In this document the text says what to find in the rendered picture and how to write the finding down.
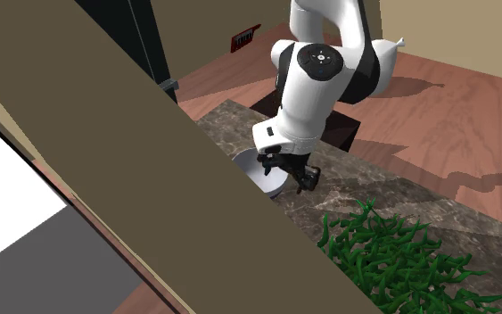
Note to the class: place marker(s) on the brown wall cabinet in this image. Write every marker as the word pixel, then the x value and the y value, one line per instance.
pixel 116 143

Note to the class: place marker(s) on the grey round plate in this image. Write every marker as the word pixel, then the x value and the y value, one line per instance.
pixel 275 183

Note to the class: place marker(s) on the green leafy plant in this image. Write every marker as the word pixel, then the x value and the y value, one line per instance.
pixel 389 261

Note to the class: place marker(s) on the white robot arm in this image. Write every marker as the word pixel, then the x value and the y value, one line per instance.
pixel 313 100

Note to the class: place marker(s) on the red wall vent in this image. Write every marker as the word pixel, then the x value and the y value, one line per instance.
pixel 244 39

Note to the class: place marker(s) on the dark robot stand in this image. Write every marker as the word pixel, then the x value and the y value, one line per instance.
pixel 342 130

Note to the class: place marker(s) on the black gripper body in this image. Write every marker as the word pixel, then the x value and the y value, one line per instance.
pixel 288 161

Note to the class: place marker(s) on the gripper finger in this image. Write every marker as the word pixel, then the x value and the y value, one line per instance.
pixel 309 179
pixel 266 168

